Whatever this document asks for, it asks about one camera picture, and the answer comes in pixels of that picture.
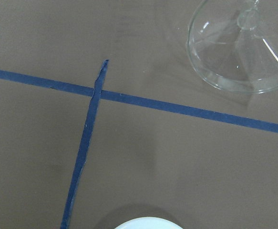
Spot white ceramic lid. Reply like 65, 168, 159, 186
115, 217, 182, 229

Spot clear glass funnel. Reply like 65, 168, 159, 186
187, 0, 278, 94

